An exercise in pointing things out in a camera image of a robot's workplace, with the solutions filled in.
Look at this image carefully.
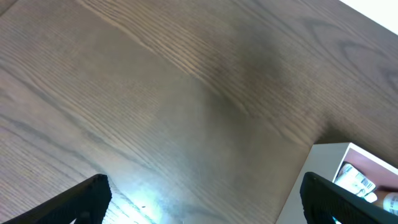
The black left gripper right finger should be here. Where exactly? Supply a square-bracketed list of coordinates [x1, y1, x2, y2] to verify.
[300, 172, 397, 224]

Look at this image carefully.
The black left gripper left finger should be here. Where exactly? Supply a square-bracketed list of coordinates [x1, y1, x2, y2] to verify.
[4, 174, 112, 224]

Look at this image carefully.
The green white soap packet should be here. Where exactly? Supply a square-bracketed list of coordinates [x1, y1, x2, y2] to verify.
[334, 163, 377, 203]

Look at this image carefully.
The clear pump bottle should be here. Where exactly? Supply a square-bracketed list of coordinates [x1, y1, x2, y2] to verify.
[382, 192, 398, 215]

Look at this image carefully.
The white cardboard box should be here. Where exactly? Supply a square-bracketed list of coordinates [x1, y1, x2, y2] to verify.
[276, 142, 397, 224]

